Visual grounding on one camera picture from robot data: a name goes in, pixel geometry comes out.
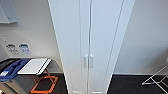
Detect white door handle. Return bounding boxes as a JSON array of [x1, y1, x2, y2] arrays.
[[88, 54, 94, 69], [83, 54, 89, 69]]

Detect white flat board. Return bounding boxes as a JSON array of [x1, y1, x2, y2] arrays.
[[17, 58, 51, 75]]

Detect white wardrobe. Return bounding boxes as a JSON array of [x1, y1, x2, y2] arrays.
[[47, 0, 136, 94]]

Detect blue plastic object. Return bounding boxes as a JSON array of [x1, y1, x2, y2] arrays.
[[0, 58, 31, 83]]

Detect white folding rack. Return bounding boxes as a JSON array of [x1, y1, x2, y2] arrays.
[[141, 56, 168, 86]]

